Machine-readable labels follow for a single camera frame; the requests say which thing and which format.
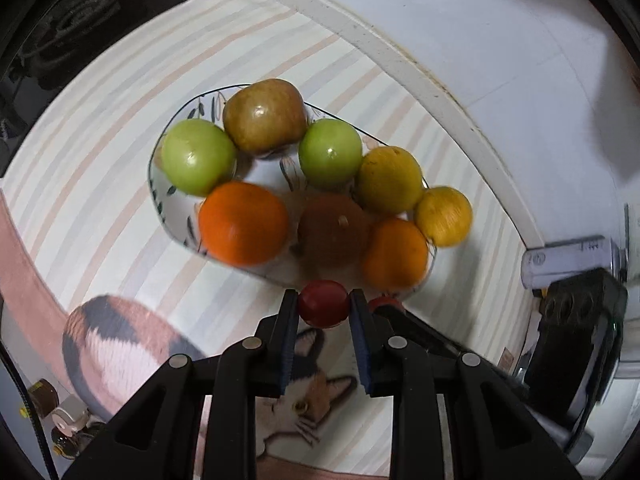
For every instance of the yellow orange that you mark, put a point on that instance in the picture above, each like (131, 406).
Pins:
(443, 215)

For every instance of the cat-shaped mat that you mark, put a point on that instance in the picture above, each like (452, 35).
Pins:
(120, 355)

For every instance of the small brown round object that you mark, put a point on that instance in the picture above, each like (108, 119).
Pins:
(42, 392)

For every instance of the red cherry tomato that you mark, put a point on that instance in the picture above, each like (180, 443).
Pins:
(384, 303)
(322, 305)

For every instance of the striped counter cover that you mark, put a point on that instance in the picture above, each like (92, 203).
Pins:
(100, 185)

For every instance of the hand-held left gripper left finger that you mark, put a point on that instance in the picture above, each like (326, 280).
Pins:
(287, 345)

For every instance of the small brown fruit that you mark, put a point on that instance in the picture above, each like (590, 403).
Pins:
(334, 230)

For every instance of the green apple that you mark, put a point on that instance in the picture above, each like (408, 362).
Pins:
(330, 153)
(198, 156)

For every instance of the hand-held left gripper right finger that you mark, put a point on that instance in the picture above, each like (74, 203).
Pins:
(361, 340)

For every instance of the oval patterned plate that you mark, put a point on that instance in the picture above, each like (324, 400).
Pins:
(260, 172)

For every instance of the grey gas canister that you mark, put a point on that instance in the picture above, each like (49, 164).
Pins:
(565, 257)

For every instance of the yellow-green orange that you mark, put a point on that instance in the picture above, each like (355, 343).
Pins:
(389, 178)

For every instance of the small orange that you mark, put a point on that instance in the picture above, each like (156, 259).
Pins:
(395, 252)

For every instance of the large brown fruit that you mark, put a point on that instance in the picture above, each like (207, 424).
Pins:
(264, 116)

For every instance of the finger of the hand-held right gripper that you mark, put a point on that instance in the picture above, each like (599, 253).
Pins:
(430, 335)

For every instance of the small white round object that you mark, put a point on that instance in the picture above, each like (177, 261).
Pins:
(67, 417)

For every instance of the black gas stove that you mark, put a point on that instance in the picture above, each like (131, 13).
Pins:
(75, 25)

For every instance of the large orange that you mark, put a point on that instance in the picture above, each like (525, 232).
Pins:
(243, 222)

